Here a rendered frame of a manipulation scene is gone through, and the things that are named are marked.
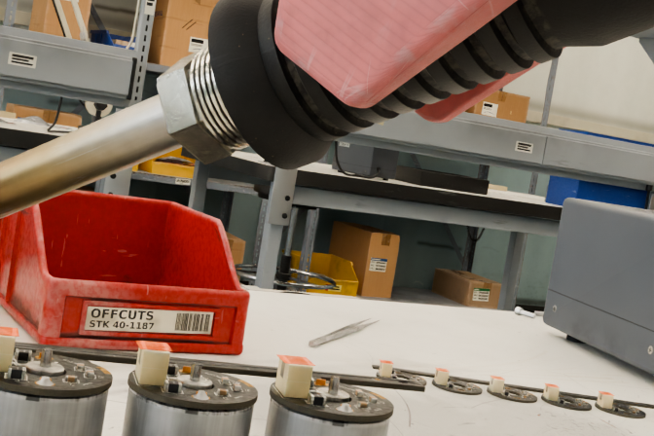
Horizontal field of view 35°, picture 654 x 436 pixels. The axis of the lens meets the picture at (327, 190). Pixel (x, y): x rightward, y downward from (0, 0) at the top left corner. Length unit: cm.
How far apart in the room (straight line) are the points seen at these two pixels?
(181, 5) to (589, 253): 379
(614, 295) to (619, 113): 555
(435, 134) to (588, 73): 318
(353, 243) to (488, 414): 448
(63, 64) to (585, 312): 195
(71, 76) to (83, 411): 234
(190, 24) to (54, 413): 424
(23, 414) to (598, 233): 54
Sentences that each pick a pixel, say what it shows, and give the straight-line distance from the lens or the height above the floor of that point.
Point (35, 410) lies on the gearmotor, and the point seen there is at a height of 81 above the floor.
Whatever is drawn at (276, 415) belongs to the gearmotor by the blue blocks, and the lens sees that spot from 21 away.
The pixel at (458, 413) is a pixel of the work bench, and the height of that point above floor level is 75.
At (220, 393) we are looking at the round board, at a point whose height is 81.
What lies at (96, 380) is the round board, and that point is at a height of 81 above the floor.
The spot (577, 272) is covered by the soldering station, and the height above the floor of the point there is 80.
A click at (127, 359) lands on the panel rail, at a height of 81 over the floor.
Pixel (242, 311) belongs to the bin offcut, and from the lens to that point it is 51.
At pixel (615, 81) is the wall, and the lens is 618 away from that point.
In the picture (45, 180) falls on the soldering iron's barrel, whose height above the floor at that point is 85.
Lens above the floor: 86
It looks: 3 degrees down
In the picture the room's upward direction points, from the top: 9 degrees clockwise
